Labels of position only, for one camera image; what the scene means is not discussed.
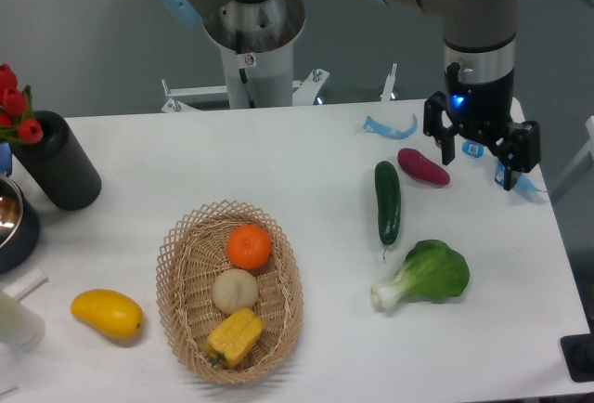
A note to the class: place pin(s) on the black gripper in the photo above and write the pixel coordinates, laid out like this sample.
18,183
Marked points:
481,113

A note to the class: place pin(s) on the yellow bell pepper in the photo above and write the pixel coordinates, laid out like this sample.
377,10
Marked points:
230,342

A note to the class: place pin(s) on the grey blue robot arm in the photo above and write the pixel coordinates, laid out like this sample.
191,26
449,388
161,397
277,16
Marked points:
478,34

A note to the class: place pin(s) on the woven wicker basket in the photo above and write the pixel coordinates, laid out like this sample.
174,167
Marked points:
192,256

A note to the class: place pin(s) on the round blue sticker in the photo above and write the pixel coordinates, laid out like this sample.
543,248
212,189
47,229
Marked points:
473,149

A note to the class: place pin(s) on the purple sweet potato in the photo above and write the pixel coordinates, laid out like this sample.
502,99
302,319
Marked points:
416,165

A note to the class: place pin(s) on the crumpled blue ribbon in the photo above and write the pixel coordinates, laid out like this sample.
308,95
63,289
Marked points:
522,183

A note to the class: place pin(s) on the curved blue tape strip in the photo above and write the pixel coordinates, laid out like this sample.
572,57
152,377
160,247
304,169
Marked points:
372,126

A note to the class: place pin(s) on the dark green cucumber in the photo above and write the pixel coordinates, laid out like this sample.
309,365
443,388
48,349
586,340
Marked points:
389,203

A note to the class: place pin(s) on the green bok choy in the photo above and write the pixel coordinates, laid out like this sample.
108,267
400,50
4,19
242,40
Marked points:
431,269

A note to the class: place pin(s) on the black device at edge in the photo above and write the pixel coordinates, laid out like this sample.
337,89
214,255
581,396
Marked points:
578,355

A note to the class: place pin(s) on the orange fruit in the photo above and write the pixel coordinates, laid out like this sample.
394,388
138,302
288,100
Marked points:
248,247

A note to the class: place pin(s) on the white steamed bun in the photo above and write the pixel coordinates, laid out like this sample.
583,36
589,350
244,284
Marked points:
234,290

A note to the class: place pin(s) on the yellow mango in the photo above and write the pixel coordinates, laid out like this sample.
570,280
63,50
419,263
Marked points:
111,313

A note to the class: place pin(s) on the black cylindrical vase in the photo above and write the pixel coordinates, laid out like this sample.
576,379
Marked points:
59,164

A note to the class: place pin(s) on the red tulip bouquet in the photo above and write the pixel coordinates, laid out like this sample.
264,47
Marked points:
19,124

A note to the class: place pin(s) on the white paper box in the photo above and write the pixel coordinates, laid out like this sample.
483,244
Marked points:
26,284

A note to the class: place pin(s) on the black metal pot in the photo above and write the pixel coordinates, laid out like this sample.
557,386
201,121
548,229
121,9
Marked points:
20,226

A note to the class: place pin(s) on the white plastic bottle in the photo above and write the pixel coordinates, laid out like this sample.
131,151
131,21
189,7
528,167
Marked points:
21,328

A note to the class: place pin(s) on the white metal base frame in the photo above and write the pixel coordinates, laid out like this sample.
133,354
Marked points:
316,89

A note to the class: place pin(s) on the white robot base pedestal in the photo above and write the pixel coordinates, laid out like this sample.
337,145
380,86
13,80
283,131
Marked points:
256,47

